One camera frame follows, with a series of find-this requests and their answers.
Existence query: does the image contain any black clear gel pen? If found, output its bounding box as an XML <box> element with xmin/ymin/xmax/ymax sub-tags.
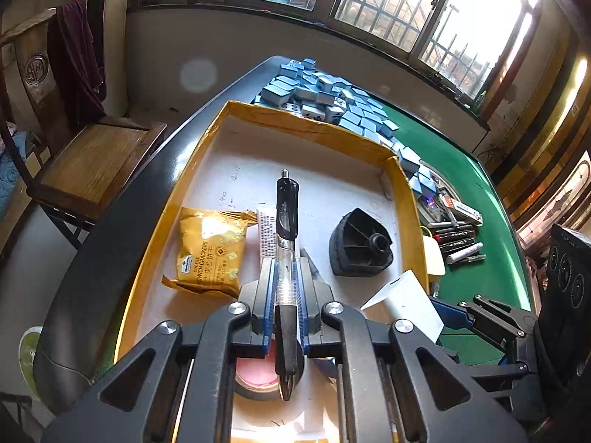
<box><xmin>273</xmin><ymin>168</ymin><xmax>301</xmax><ymax>401</ymax></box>

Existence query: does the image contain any white rectangular eraser box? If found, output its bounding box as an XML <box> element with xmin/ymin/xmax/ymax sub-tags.
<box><xmin>361</xmin><ymin>270</ymin><xmax>444</xmax><ymax>343</ymax></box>

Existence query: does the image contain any cream yellow rectangular case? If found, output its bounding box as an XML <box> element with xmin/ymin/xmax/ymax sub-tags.
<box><xmin>423</xmin><ymin>235</ymin><xmax>446</xmax><ymax>283</ymax></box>

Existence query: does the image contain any black plastic fan-shaped part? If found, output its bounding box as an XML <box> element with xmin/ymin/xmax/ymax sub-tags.
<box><xmin>329</xmin><ymin>208</ymin><xmax>394</xmax><ymax>277</ymax></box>

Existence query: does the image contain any white printed ointment tube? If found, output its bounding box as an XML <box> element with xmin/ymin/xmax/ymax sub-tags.
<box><xmin>256</xmin><ymin>203</ymin><xmax>276</xmax><ymax>261</ymax></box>

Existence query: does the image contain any black tape roll red core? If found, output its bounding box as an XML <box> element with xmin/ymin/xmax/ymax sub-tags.
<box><xmin>235</xmin><ymin>340</ymin><xmax>280</xmax><ymax>401</ymax></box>

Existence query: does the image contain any white paint marker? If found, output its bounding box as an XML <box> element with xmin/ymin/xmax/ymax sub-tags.
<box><xmin>446</xmin><ymin>242</ymin><xmax>484</xmax><ymax>265</ymax></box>

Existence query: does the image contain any clear thin pen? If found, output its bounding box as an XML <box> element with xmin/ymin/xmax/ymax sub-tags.
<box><xmin>459</xmin><ymin>254</ymin><xmax>487</xmax><ymax>264</ymax></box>

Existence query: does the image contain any black marker grey cap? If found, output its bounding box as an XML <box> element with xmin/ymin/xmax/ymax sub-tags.
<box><xmin>439</xmin><ymin>237</ymin><xmax>475</xmax><ymax>255</ymax></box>

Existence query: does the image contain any yellow cardboard tray box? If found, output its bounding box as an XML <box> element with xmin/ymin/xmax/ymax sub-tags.
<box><xmin>112</xmin><ymin>99</ymin><xmax>431</xmax><ymax>443</ymax></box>

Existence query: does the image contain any black marker red cap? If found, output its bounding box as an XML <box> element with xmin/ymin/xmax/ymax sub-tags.
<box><xmin>433</xmin><ymin>228</ymin><xmax>476</xmax><ymax>244</ymax></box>

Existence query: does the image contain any yellow cracker snack packet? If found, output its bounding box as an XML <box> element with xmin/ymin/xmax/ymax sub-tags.
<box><xmin>162</xmin><ymin>207</ymin><xmax>257</xmax><ymax>298</ymax></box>

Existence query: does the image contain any white toothpaste box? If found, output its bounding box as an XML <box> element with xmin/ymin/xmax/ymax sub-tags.
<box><xmin>440</xmin><ymin>194</ymin><xmax>483</xmax><ymax>226</ymax></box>

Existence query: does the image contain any round table centre console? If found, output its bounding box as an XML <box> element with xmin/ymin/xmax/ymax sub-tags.
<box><xmin>417</xmin><ymin>163</ymin><xmax>466</xmax><ymax>229</ymax></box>

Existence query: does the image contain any stained glass cabinet door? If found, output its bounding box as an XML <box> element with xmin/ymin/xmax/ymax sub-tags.
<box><xmin>518</xmin><ymin>150</ymin><xmax>590</xmax><ymax>250</ymax></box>

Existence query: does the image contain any pile of blue mahjong tiles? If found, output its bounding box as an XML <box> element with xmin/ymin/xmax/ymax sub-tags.
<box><xmin>252</xmin><ymin>58</ymin><xmax>439</xmax><ymax>201</ymax></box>

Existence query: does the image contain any wooden chair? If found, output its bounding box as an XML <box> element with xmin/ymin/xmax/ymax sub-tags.
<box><xmin>1</xmin><ymin>8</ymin><xmax>166</xmax><ymax>248</ymax></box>

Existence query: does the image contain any barred window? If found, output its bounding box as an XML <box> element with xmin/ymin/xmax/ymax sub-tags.
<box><xmin>128</xmin><ymin>0</ymin><xmax>541</xmax><ymax>116</ymax></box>

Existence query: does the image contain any maroon cloth on chair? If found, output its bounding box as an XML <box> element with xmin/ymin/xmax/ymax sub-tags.
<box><xmin>47</xmin><ymin>0</ymin><xmax>106</xmax><ymax>132</ymax></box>

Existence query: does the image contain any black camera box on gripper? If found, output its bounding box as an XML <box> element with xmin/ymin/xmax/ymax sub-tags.
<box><xmin>538</xmin><ymin>224</ymin><xmax>590</xmax><ymax>387</ymax></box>

